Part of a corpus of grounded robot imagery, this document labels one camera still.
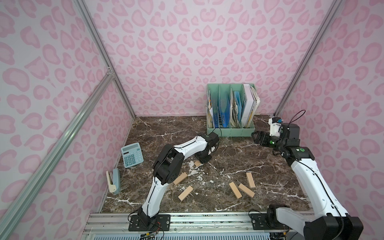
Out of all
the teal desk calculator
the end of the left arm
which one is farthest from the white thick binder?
the teal desk calculator

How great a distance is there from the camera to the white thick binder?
951 millimetres

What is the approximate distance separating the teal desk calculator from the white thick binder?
28.7 inches

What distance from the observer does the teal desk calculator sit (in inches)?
37.2
